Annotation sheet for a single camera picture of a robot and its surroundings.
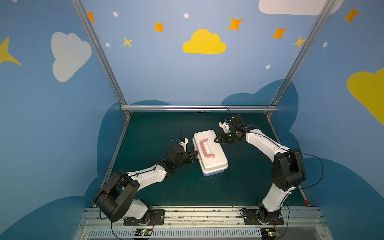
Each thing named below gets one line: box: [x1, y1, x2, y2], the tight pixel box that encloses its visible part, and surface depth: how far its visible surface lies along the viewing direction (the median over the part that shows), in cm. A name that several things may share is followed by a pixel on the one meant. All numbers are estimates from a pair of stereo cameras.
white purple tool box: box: [192, 129, 228, 177], surface depth 88 cm
